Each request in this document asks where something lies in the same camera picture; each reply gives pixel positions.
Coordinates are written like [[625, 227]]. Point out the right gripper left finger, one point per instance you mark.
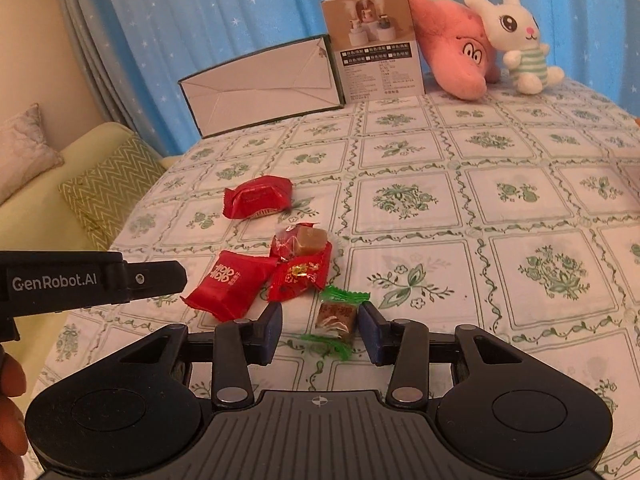
[[237, 344]]

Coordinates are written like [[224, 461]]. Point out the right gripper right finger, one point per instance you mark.
[[402, 343]]

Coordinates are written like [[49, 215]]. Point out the red snack packet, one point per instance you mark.
[[231, 285]]

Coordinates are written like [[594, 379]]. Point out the green-end brown candy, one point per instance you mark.
[[336, 321]]

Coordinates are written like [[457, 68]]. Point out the red caramel candy wrapper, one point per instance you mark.
[[303, 252]]

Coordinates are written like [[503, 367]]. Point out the red snack pack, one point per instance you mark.
[[257, 198]]

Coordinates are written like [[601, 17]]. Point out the person's left hand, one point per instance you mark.
[[13, 436]]

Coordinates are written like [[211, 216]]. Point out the green zigzag cushion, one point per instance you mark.
[[103, 197]]

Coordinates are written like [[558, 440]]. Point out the pale pink cushion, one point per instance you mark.
[[25, 153]]

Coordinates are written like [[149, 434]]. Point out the green floral tablecloth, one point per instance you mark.
[[517, 213]]

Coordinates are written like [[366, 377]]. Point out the long white cardboard box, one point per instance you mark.
[[284, 81]]

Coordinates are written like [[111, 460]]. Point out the blue star curtain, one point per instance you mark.
[[134, 52]]

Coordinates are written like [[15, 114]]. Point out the pink star plush toy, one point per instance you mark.
[[455, 46]]

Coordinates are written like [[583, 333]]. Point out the tall printed product box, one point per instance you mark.
[[375, 49]]

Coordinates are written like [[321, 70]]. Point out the white bunny plush toy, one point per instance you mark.
[[511, 29]]

